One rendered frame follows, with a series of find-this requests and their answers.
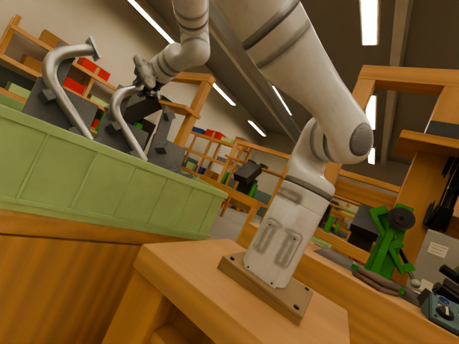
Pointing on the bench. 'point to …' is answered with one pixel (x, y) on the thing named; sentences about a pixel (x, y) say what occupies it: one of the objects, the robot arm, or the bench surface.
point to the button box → (430, 304)
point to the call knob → (445, 312)
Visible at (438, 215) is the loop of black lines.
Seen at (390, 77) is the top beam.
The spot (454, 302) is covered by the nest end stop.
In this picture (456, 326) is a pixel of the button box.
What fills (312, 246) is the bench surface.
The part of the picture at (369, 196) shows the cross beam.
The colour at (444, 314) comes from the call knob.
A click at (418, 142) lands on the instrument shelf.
